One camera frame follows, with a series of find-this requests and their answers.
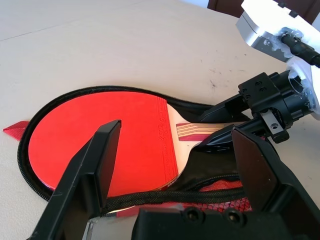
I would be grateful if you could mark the red black paddle case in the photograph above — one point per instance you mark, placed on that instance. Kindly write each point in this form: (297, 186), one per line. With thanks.
(197, 165)

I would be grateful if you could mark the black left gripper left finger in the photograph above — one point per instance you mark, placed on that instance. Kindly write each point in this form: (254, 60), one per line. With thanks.
(82, 180)

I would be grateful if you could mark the dark brown wooden door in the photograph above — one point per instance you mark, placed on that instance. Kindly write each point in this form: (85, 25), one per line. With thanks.
(225, 5)

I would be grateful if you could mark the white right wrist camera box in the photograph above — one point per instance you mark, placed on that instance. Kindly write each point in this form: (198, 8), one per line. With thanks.
(262, 22)

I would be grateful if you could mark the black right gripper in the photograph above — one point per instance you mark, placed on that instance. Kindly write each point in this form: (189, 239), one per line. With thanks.
(270, 100)

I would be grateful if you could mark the red ping-pong paddle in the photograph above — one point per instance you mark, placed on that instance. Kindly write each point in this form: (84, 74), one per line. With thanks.
(75, 120)

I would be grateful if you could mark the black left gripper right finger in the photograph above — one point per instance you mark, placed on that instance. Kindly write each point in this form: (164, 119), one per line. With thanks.
(260, 170)

